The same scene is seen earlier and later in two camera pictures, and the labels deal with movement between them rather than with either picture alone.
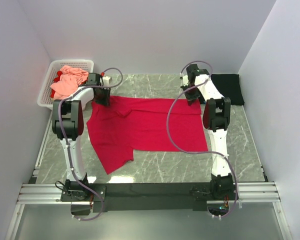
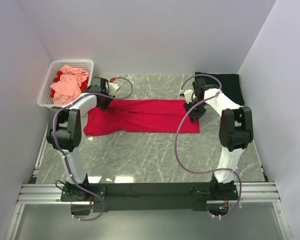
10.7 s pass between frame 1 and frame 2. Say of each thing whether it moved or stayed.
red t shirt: moved
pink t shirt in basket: stayed
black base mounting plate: stayed
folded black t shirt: stayed
